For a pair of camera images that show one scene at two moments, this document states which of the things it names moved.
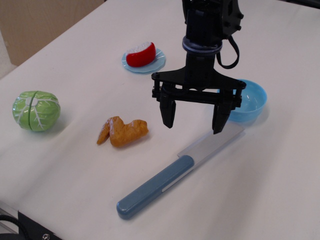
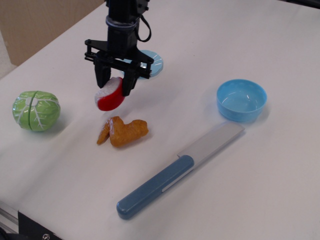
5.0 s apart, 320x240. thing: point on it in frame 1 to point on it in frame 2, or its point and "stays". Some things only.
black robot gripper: x=197 y=81 to x=121 y=48
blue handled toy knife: x=187 y=158 stays
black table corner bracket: x=29 y=229 stays
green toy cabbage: x=35 y=111 stays
